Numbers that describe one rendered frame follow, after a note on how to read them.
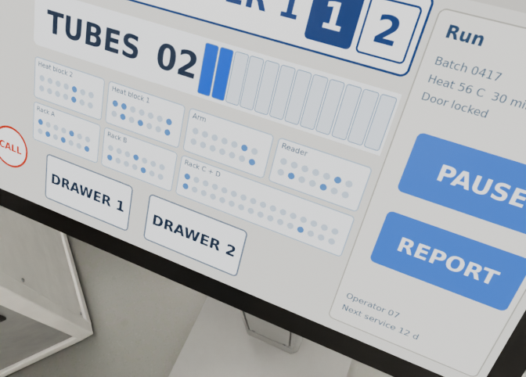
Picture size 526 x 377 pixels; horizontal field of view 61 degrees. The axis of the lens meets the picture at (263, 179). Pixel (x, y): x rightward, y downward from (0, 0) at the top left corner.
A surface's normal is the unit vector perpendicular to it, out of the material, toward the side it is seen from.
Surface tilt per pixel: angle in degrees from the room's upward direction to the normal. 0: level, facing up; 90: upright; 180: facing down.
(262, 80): 50
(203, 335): 5
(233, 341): 3
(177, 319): 0
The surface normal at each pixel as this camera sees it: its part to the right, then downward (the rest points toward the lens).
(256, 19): -0.32, 0.30
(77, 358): -0.04, -0.49
